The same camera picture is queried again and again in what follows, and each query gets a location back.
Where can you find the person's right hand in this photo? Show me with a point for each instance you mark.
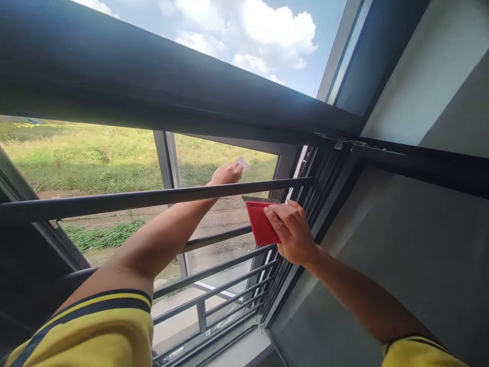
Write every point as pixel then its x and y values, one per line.
pixel 294 237

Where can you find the person's left hand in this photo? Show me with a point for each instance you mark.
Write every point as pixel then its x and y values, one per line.
pixel 225 175

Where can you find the person's left fingers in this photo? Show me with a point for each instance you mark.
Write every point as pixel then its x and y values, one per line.
pixel 236 172

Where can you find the small white sticker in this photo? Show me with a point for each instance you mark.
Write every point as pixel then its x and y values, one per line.
pixel 242 163

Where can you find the red scraper with metal blade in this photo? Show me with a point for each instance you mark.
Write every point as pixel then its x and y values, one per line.
pixel 258 225

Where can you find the dark open window sash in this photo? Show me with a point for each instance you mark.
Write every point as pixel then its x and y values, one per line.
pixel 170 160

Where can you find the metal window hinge stay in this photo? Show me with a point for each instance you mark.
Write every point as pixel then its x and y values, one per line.
pixel 338 144

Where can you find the black metal safety railing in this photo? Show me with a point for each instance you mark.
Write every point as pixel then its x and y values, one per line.
pixel 114 200

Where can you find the frosted glass window pane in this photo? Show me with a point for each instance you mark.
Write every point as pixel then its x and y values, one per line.
pixel 401 248

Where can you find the dark window frame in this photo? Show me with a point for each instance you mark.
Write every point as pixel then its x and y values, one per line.
pixel 114 76

